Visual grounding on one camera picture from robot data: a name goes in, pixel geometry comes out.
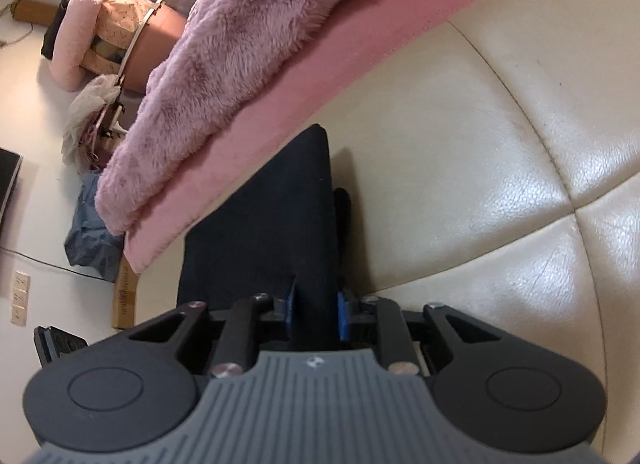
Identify pink bed sheet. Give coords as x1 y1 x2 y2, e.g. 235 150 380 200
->
122 0 640 275

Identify black monitor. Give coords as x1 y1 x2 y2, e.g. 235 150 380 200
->
0 148 24 235

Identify white plastic bag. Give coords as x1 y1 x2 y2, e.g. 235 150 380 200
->
61 74 125 167

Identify black cable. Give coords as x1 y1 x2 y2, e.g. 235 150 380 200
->
0 243 115 285

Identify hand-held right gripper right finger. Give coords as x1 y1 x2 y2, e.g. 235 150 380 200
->
336 289 501 377

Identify black pants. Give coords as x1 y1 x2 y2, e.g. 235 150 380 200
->
176 124 353 351

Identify cream leather mattress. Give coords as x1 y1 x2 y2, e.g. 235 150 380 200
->
117 0 640 445

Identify brown storage box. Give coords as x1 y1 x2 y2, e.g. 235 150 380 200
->
122 4 192 94

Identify pink plush cushion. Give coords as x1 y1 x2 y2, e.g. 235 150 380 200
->
47 0 136 93

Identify patterned tan cloth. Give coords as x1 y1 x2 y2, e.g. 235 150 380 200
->
80 0 157 78

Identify blue-grey cloth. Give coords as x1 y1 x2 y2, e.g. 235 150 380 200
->
64 170 126 283

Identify mauve fluffy blanket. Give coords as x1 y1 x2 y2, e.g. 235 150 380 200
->
95 0 436 235

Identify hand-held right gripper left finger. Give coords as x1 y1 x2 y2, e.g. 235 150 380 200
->
129 286 301 379

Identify metal frame bar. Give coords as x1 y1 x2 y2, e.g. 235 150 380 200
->
114 0 165 90

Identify white wall sockets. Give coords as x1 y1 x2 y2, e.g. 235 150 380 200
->
11 270 32 328

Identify wooden roll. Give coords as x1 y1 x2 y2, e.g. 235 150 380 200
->
12 0 65 25

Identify cardboard box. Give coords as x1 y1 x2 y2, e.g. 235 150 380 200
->
111 256 141 331

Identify black device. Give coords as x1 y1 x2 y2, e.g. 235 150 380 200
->
32 325 89 371

